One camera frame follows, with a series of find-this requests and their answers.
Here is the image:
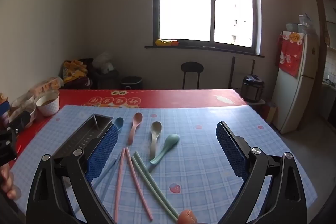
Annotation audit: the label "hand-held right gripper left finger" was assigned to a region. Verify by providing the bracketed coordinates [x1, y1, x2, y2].
[26, 124, 119, 224]

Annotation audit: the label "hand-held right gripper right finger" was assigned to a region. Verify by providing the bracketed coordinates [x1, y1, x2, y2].
[216, 121, 308, 224]

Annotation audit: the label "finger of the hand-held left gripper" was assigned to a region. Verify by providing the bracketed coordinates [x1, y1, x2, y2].
[7, 111, 32, 133]

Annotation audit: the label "steel utensil box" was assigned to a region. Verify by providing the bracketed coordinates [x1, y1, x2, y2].
[52, 113, 114, 161]

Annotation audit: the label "blue spoon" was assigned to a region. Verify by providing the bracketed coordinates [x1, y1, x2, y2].
[113, 117, 125, 133]

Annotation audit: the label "green chopstick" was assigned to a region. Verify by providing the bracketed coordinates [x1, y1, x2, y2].
[131, 156, 179, 222]
[134, 151, 184, 216]

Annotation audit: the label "green spoon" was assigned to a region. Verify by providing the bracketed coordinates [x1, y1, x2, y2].
[150, 134, 181, 164]

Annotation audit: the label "person's left hand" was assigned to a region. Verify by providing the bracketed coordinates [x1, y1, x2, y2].
[0, 164, 22, 200]

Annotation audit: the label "plastic-covered bowl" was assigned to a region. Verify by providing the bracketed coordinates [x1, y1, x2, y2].
[9, 94, 37, 125]

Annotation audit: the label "red snack packet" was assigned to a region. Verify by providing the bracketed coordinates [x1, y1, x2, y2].
[0, 93, 11, 130]

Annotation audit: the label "white textured bowl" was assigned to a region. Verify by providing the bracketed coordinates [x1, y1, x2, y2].
[35, 92, 60, 117]

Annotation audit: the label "blue checked table mat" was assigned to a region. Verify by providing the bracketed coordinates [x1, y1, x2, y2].
[9, 105, 318, 224]

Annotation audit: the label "orange tissue packets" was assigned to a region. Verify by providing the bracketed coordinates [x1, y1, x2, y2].
[29, 77, 64, 97]

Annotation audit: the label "pink spoon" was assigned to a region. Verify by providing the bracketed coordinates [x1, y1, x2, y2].
[128, 112, 143, 146]

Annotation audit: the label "low side table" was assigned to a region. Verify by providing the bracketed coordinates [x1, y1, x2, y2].
[244, 98, 267, 109]

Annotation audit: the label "cardboard box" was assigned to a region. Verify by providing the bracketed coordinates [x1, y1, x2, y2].
[266, 103, 278, 123]

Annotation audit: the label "beige spoon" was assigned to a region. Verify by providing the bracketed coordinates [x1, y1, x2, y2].
[149, 121, 163, 160]

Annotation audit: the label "black rice cooker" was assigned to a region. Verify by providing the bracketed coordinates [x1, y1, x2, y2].
[241, 74, 264, 103]

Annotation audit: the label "dark clothes pile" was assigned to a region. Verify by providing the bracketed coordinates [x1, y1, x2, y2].
[62, 58, 93, 89]

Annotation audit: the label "yellow bag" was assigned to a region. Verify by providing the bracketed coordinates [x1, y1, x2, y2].
[62, 60, 88, 84]

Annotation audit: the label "black round bin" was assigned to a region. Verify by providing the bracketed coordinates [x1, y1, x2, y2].
[121, 76, 144, 90]

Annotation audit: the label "white refrigerator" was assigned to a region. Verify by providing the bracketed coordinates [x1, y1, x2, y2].
[272, 31, 320, 135]

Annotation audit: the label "reddish round object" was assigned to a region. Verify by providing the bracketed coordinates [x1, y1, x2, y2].
[177, 210, 198, 224]

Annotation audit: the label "white plastic bag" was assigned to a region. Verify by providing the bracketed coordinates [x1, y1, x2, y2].
[92, 52, 116, 74]

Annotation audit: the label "black round stool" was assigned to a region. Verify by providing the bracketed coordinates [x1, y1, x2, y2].
[181, 62, 204, 90]

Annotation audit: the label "red printed cloth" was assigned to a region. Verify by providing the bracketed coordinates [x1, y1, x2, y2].
[278, 31, 306, 78]

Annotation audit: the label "yellow packet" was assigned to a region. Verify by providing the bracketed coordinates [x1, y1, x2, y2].
[155, 39, 180, 46]

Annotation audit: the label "clear plastic containers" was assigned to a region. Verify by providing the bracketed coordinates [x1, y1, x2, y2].
[285, 14, 318, 36]

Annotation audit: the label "dark folding frame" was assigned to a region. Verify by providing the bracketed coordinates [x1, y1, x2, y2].
[228, 56, 256, 89]

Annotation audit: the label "wooden door frame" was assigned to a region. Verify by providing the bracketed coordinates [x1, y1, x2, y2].
[313, 0, 336, 56]

